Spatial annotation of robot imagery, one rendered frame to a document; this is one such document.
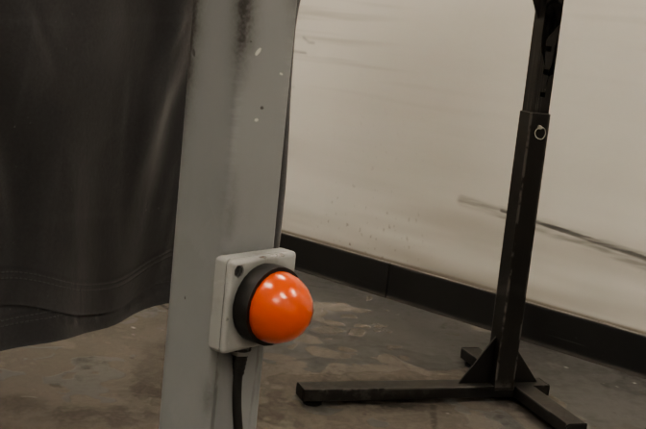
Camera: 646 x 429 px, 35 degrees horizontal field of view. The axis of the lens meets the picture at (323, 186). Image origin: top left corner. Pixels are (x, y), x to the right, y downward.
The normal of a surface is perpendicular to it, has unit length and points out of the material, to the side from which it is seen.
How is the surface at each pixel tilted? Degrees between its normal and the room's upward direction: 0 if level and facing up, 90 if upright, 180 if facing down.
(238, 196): 90
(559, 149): 90
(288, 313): 81
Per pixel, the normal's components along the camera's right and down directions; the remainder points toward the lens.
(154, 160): 0.94, 0.25
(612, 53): -0.66, 0.05
